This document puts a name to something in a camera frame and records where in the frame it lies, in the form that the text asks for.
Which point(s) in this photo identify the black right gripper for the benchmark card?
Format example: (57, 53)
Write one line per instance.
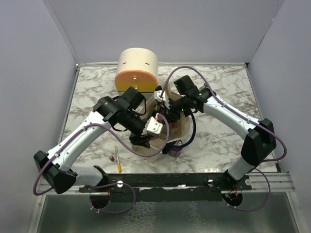
(169, 115)

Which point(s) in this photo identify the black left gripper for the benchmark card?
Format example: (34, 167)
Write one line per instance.
(138, 139)

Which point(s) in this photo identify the cream canvas tote bag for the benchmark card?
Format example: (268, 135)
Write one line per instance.
(157, 142)

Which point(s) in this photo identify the purple soda can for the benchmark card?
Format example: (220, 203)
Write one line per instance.
(174, 151)

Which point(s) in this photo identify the clear plastic bottle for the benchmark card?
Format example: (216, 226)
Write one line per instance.
(174, 126)

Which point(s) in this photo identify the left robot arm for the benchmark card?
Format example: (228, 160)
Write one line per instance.
(56, 165)

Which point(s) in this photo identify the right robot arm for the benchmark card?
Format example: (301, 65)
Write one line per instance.
(258, 137)

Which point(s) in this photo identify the small red vial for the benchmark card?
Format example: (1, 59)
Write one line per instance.
(111, 158)

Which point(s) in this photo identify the yellow capped pen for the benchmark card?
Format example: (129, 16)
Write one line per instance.
(118, 159)

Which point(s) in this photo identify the round drawer storage box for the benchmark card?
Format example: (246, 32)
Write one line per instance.
(137, 68)

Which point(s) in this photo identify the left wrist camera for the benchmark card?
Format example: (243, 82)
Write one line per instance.
(152, 128)

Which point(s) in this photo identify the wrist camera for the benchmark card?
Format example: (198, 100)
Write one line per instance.
(152, 128)
(162, 98)

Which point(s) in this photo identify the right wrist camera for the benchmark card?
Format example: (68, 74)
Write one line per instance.
(162, 98)

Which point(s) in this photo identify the black mounting rail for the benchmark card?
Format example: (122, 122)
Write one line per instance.
(152, 187)

